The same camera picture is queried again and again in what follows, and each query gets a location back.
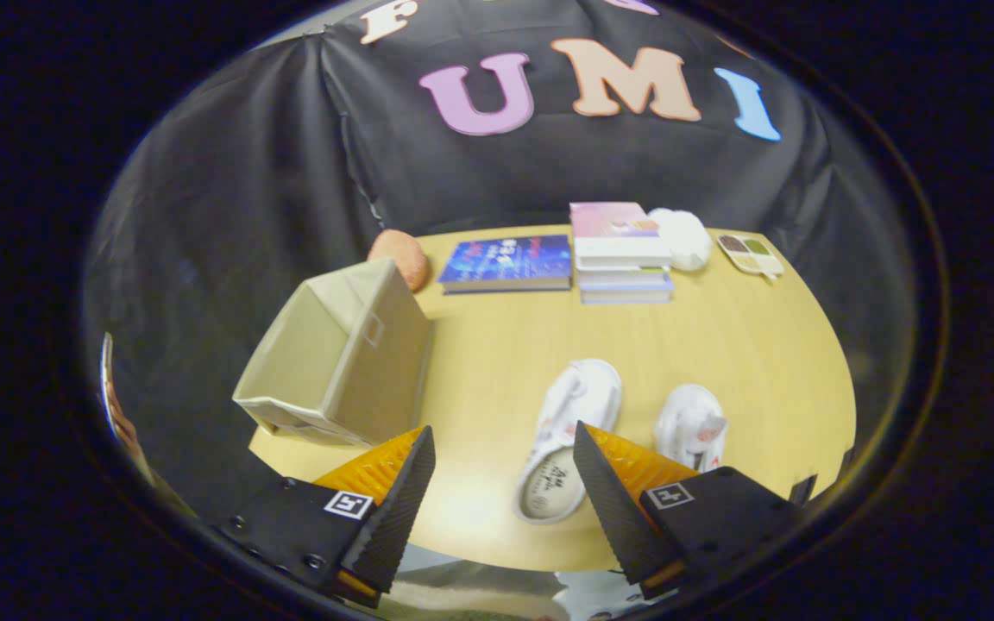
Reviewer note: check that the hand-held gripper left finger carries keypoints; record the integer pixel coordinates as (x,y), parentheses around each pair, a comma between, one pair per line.
(402,509)

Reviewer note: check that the small sectioned palette tray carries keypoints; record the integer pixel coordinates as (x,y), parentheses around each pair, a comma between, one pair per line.
(751,254)

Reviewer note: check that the pink cover book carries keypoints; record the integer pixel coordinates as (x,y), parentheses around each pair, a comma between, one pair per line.
(609,220)

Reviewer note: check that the blue cover book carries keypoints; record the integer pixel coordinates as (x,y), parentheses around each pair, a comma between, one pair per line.
(506,259)

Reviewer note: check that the dark grey block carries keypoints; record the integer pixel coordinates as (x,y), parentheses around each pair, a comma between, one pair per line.
(803,490)

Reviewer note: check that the beige fabric storage box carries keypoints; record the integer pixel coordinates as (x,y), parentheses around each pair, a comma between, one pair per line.
(350,362)

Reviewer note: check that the white fluffy ball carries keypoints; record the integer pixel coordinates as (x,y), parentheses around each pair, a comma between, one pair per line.
(687,237)

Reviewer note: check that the white shoe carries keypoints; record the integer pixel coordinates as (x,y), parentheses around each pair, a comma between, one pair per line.
(687,414)
(566,405)

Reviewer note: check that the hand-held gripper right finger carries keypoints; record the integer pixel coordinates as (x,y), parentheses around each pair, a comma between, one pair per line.
(605,504)

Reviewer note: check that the orange sponge ball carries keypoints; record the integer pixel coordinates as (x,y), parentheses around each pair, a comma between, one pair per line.
(402,254)

